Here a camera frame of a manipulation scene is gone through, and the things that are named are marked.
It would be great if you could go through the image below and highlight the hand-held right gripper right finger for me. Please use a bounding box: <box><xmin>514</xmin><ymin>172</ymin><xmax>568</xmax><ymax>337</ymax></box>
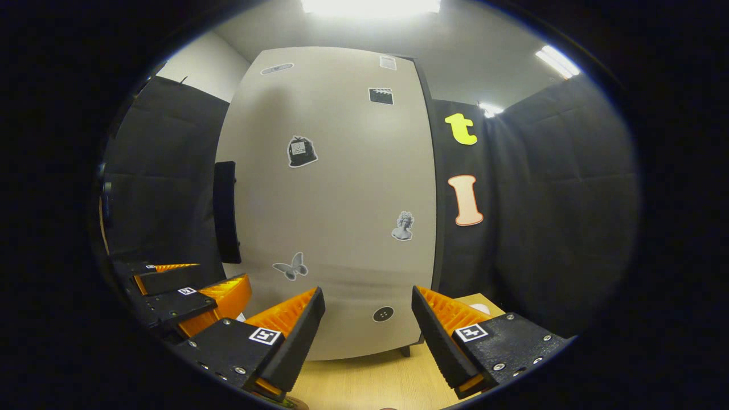
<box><xmin>411</xmin><ymin>285</ymin><xmax>570</xmax><ymax>399</ymax></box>

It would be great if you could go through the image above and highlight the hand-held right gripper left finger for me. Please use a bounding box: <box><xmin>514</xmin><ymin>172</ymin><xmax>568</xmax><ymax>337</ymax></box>
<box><xmin>174</xmin><ymin>286</ymin><xmax>326</xmax><ymax>399</ymax></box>

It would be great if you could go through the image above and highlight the grey cabinet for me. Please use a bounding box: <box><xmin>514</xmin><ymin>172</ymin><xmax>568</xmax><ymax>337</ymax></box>
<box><xmin>393</xmin><ymin>54</ymin><xmax>448</xmax><ymax>358</ymax></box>

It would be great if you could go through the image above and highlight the black backdrop cloth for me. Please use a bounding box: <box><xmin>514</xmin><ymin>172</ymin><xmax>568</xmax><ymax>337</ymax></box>
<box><xmin>100</xmin><ymin>74</ymin><xmax>641</xmax><ymax>342</ymax></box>

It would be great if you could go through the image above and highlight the long ceiling light strip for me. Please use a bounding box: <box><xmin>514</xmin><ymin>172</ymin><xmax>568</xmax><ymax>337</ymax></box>
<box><xmin>534</xmin><ymin>46</ymin><xmax>581</xmax><ymax>79</ymax></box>

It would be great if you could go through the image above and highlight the large ceiling light panel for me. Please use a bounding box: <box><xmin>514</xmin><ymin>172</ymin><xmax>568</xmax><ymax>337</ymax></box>
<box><xmin>301</xmin><ymin>0</ymin><xmax>442</xmax><ymax>17</ymax></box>

